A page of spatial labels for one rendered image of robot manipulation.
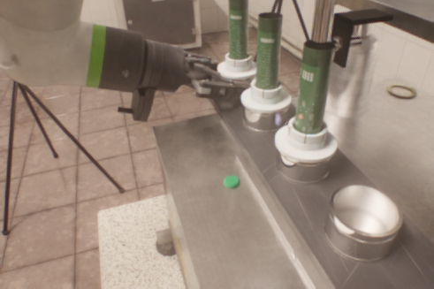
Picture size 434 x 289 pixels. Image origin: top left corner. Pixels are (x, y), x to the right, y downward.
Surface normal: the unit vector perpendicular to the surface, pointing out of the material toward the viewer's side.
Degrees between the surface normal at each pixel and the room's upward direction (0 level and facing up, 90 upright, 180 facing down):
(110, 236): 0
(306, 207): 0
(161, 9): 90
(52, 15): 121
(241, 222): 0
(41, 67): 108
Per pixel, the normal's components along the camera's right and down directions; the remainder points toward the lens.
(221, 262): -0.04, -0.82
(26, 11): 0.04, 0.82
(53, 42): 0.58, 0.73
